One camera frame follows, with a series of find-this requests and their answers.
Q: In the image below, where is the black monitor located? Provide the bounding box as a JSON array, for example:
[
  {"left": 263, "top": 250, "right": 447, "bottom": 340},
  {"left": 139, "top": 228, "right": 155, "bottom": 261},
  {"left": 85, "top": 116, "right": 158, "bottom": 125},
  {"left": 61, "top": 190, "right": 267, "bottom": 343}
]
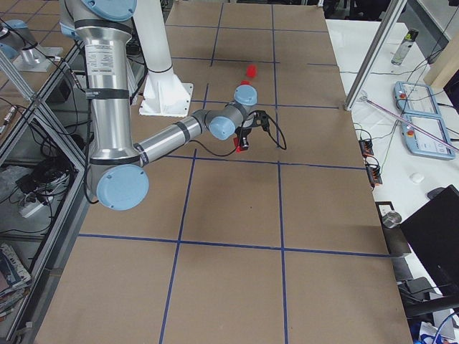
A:
[{"left": 401, "top": 185, "right": 458, "bottom": 295}]

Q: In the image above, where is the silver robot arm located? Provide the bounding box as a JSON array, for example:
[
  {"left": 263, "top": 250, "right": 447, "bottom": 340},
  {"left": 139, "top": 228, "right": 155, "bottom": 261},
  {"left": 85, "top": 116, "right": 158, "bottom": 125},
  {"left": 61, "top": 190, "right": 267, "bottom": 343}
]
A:
[{"left": 60, "top": 1, "right": 268, "bottom": 211}]

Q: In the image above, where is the white power strip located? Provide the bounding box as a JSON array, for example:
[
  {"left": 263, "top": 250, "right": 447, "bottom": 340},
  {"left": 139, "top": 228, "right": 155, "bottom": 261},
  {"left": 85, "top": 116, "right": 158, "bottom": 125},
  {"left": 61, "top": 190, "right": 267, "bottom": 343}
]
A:
[{"left": 19, "top": 201, "right": 45, "bottom": 219}]

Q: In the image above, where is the teach pendant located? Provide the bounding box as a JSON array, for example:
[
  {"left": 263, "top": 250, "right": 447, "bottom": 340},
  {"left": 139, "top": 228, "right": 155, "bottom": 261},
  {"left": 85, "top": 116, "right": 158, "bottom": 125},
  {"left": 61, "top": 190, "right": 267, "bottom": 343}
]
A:
[
  {"left": 402, "top": 113, "right": 458, "bottom": 160},
  {"left": 394, "top": 81, "right": 441, "bottom": 117}
]

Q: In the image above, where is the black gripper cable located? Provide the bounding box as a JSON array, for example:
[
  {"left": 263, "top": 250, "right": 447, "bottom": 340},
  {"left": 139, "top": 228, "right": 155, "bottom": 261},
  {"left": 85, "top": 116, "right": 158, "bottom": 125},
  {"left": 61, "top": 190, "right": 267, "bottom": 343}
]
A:
[{"left": 189, "top": 113, "right": 288, "bottom": 157}]

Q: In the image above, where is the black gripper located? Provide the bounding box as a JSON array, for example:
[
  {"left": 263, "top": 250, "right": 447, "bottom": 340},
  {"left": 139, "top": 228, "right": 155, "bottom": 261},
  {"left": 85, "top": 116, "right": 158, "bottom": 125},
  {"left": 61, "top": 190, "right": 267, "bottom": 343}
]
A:
[{"left": 238, "top": 110, "right": 269, "bottom": 151}]

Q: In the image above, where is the aluminium frame post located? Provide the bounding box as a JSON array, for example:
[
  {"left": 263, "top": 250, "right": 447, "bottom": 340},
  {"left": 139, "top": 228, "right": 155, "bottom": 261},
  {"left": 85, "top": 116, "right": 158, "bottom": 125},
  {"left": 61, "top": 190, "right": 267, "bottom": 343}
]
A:
[{"left": 344, "top": 0, "right": 407, "bottom": 111}]

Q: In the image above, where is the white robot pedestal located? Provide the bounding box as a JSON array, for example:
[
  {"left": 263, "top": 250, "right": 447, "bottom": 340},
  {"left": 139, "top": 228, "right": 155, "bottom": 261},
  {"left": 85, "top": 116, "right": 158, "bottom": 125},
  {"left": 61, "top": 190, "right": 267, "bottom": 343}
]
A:
[{"left": 133, "top": 0, "right": 194, "bottom": 118}]

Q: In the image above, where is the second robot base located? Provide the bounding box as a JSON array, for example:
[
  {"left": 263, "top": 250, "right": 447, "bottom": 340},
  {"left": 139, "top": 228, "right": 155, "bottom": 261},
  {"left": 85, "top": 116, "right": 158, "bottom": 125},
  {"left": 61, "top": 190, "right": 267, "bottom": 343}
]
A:
[{"left": 1, "top": 19, "right": 63, "bottom": 72}]

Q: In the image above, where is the clear spray bottle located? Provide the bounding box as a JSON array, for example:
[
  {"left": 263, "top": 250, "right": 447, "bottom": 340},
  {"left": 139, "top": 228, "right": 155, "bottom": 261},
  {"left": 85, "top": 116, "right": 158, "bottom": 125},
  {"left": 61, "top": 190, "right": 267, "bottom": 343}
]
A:
[{"left": 391, "top": 28, "right": 419, "bottom": 65}]

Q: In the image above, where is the upper teach pendant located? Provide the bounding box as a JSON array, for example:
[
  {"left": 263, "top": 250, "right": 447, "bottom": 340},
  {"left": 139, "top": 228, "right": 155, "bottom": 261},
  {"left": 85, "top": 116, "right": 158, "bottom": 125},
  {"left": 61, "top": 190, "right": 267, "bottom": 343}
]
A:
[{"left": 394, "top": 81, "right": 441, "bottom": 117}]

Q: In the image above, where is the grabber stick tool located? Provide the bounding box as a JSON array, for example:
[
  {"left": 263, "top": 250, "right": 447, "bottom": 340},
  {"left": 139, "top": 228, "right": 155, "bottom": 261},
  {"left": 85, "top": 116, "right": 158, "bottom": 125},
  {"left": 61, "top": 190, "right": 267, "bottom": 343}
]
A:
[{"left": 356, "top": 91, "right": 459, "bottom": 148}]

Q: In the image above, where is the lower teach pendant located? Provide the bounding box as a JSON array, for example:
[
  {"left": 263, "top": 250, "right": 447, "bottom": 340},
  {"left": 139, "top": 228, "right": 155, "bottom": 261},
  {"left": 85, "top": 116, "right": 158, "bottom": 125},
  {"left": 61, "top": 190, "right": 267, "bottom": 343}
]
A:
[{"left": 402, "top": 113, "right": 458, "bottom": 160}]

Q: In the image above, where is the metal cup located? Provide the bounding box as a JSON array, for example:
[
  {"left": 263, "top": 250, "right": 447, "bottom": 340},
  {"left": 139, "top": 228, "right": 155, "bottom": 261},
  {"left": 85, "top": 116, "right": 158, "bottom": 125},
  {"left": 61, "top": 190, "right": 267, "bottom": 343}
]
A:
[{"left": 382, "top": 211, "right": 402, "bottom": 229}]

